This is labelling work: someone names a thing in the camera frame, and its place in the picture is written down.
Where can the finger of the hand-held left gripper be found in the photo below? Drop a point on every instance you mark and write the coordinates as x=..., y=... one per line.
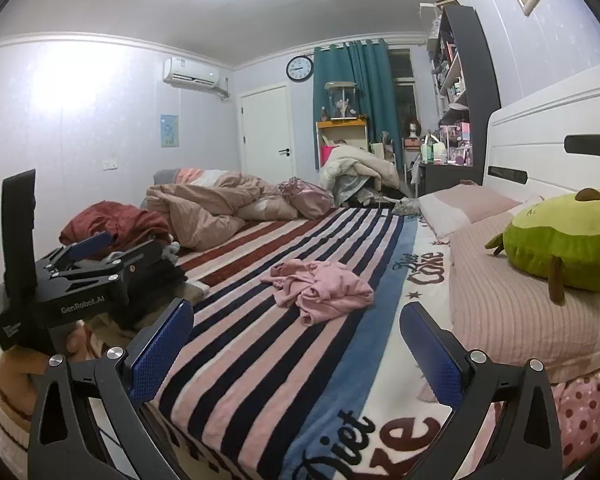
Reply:
x=135, y=260
x=87, y=247

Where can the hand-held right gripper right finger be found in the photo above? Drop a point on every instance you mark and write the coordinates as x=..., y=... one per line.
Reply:
x=430, y=355

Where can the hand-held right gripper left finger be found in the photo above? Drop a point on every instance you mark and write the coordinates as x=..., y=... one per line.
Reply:
x=157, y=355

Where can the dark red shirt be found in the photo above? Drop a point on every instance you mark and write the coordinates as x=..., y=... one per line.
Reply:
x=115, y=220

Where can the pink garment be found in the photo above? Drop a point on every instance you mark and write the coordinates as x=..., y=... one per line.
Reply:
x=325, y=290

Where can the pile of dark clothes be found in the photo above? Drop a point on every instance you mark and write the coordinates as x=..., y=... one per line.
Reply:
x=150, y=290

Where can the person's left hand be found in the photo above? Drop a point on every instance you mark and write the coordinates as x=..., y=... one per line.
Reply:
x=20, y=367

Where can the beige duvet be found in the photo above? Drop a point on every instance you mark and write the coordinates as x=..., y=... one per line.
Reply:
x=200, y=210

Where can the pink ribbed pillow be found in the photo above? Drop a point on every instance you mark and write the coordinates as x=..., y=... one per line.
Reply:
x=505, y=290

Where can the striped printed blanket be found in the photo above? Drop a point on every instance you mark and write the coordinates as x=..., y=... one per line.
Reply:
x=260, y=360

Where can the grey patterned cloth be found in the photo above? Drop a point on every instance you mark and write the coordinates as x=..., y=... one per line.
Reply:
x=407, y=206

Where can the pink and white pillow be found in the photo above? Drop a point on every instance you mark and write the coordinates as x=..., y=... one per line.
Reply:
x=475, y=202

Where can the pink polka dot sheet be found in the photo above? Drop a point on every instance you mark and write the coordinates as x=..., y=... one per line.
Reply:
x=580, y=410

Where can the green avocado plush toy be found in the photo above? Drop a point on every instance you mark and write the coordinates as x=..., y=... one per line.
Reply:
x=570, y=245

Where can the mauve ruffled cloth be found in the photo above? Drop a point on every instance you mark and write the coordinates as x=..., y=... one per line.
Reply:
x=305, y=197

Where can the white door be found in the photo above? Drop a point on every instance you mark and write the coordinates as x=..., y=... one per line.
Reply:
x=267, y=130

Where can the white air conditioner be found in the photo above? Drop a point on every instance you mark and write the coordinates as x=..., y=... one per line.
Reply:
x=190, y=72

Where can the pile of cream blankets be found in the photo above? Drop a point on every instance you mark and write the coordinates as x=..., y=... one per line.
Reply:
x=360, y=165

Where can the mannequin head with wig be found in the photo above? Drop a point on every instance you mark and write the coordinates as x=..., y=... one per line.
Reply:
x=412, y=130

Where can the white bed headboard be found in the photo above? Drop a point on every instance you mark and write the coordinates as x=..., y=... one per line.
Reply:
x=530, y=135

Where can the yellow shelf unit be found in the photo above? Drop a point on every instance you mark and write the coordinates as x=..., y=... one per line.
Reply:
x=342, y=124

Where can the window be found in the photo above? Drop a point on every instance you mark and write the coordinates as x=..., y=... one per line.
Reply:
x=402, y=95

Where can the glass tank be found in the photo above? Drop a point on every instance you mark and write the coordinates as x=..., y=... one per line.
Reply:
x=342, y=100

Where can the teal curtain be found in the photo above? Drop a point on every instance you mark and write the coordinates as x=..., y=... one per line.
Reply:
x=365, y=85

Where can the white wall socket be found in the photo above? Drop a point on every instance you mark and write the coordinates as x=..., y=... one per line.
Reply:
x=110, y=164

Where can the blue wall poster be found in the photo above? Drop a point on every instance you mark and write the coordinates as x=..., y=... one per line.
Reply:
x=169, y=131

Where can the round wall clock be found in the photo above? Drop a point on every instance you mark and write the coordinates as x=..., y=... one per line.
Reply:
x=299, y=68

